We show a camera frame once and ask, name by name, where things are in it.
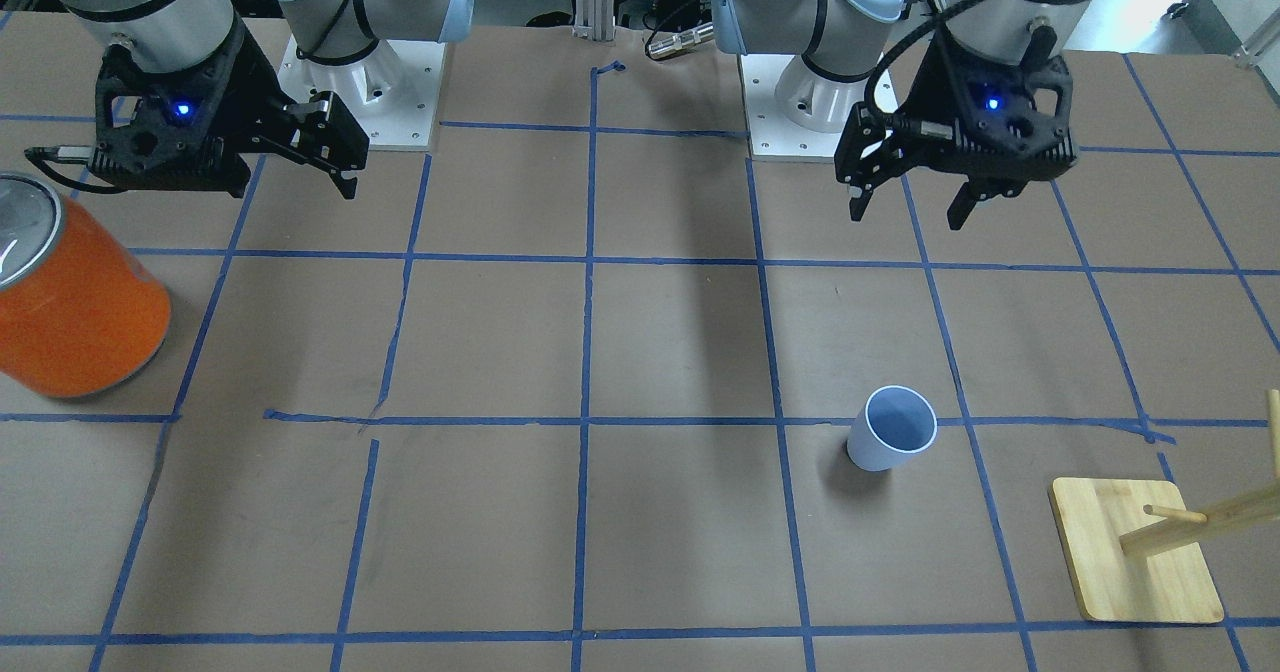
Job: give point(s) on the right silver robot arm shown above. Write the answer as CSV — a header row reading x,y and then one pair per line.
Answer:
x,y
172,35

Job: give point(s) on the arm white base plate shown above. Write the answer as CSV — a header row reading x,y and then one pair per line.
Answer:
x,y
794,114
394,93

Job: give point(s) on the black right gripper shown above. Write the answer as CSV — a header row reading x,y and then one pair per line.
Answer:
x,y
251,92

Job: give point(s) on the orange cylindrical container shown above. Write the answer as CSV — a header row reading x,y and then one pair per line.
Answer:
x,y
79,313

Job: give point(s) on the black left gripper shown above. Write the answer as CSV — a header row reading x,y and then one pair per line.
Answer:
x,y
921,89

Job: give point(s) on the wooden mug tree stand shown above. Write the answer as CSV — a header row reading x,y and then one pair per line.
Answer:
x,y
1132,548

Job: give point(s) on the light blue paper cup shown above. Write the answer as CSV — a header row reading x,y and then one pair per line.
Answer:
x,y
895,424

